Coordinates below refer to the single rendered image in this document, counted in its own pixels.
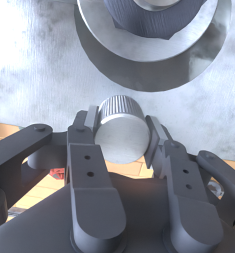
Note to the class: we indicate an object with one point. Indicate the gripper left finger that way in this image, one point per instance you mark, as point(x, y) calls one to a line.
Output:
point(89, 178)

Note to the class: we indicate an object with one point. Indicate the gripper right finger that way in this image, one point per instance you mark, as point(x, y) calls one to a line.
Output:
point(186, 189)

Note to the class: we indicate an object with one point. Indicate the silver knurled plunger knob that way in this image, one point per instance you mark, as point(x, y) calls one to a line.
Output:
point(122, 138)

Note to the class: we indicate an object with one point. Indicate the silver round spindle flange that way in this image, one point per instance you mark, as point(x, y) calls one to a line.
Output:
point(149, 50)

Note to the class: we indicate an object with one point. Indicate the dark grey hex nut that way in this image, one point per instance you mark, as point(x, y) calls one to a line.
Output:
point(149, 21)

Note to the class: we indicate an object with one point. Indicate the silver spindle end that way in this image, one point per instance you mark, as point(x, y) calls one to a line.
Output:
point(155, 4)

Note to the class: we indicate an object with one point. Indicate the silver metal part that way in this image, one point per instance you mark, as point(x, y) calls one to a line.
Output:
point(215, 190)

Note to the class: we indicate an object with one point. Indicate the red cloth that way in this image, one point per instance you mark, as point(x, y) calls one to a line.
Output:
point(57, 173)

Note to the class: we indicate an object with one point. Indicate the brushed steel fixture body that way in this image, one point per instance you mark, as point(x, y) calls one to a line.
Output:
point(40, 79)

